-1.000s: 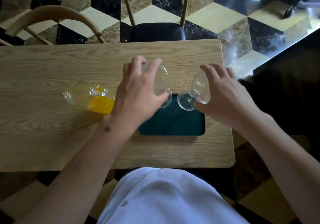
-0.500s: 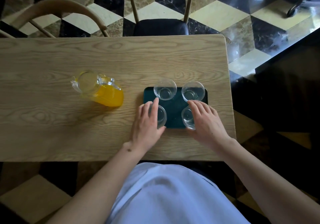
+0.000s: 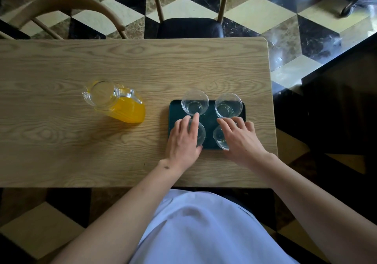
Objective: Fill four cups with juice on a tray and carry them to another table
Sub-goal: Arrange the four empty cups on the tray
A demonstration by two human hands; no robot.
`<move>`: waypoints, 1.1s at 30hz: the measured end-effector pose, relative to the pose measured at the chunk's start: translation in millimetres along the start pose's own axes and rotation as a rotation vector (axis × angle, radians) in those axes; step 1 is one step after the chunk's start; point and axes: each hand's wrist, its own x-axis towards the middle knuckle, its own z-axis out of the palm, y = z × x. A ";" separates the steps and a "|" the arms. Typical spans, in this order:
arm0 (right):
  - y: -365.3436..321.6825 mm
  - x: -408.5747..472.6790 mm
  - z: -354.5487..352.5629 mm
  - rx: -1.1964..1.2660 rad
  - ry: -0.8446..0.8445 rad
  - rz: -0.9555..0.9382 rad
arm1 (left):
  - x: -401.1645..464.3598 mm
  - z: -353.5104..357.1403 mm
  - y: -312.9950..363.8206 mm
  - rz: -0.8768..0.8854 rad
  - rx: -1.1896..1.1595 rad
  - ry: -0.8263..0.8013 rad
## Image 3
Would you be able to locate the person's left hand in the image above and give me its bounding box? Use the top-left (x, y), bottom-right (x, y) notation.
top-left (165, 112), bottom-right (207, 171)

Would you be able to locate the person's right hand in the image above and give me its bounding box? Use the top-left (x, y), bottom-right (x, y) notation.
top-left (217, 116), bottom-right (272, 168)

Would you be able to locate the person's right forearm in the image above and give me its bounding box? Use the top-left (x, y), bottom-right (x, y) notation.
top-left (240, 152), bottom-right (377, 264)

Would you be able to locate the person's left forearm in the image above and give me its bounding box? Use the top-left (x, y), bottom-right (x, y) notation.
top-left (50, 158), bottom-right (190, 264)

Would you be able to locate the clear drinking glass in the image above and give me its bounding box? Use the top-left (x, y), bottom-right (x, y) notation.
top-left (186, 119), bottom-right (207, 147)
top-left (181, 90), bottom-right (210, 116)
top-left (214, 93), bottom-right (243, 119)
top-left (213, 124), bottom-right (238, 151)

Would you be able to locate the dark green tray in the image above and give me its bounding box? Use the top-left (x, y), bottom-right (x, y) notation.
top-left (168, 99), bottom-right (246, 151)

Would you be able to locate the glass pitcher of orange juice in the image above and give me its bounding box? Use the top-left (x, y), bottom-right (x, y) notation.
top-left (82, 79), bottom-right (146, 124)

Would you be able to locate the white shirt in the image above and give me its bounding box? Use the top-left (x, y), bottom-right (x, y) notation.
top-left (130, 189), bottom-right (299, 264)

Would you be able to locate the dark wooden furniture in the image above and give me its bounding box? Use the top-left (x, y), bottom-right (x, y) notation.
top-left (272, 34), bottom-right (377, 158)

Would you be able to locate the wooden chair with black seat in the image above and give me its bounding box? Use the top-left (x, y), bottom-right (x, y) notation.
top-left (149, 0), bottom-right (232, 39)

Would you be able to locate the wooden chair with curved back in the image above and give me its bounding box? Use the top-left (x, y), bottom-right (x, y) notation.
top-left (0, 0), bottom-right (129, 40)

